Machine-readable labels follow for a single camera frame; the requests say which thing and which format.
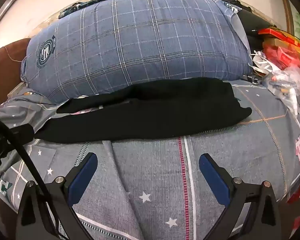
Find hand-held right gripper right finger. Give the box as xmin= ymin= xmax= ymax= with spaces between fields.
xmin=199 ymin=153 xmax=283 ymax=240

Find orange red packet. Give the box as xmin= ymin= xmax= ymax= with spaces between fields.
xmin=262 ymin=40 xmax=300 ymax=72

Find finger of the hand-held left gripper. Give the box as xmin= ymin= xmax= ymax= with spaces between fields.
xmin=8 ymin=124 xmax=35 ymax=144

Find black bag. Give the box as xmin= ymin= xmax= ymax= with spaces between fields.
xmin=221 ymin=0 xmax=277 ymax=52

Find green wall poster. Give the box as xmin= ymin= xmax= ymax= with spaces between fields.
xmin=289 ymin=4 xmax=300 ymax=42

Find black pants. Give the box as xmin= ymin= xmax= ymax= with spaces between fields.
xmin=34 ymin=77 xmax=252 ymax=141

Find red flat box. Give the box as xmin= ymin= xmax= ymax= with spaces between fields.
xmin=258 ymin=27 xmax=300 ymax=55

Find grey star print bed sheet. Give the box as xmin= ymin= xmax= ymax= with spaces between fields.
xmin=0 ymin=79 xmax=300 ymax=240

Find black cable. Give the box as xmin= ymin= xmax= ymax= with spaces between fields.
xmin=0 ymin=115 xmax=52 ymax=198

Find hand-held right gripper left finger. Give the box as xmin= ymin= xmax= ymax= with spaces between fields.
xmin=15 ymin=152 xmax=98 ymax=240

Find brown headboard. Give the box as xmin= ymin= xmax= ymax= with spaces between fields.
xmin=0 ymin=38 xmax=32 ymax=117

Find crumpled white plastic bags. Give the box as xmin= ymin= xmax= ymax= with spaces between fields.
xmin=250 ymin=50 xmax=300 ymax=120

